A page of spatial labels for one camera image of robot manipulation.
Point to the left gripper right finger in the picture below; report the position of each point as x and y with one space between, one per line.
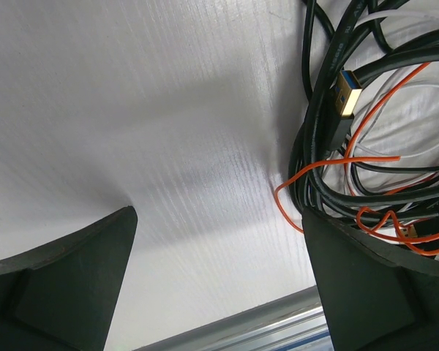
375 295

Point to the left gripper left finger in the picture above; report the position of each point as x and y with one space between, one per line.
62 295

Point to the aluminium mounting rail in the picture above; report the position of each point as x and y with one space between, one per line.
295 322

